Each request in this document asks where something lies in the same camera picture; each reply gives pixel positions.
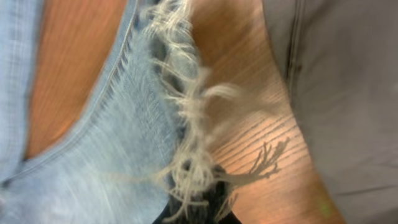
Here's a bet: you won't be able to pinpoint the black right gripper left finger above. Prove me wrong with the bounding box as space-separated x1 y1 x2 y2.
152 198 190 224

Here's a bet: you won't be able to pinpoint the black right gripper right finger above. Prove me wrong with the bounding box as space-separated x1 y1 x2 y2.
191 180 241 224

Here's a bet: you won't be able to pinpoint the light blue denim jeans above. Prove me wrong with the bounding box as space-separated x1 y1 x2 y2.
0 0 243 224

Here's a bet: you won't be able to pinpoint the grey folded garment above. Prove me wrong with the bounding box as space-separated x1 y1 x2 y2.
264 0 397 223

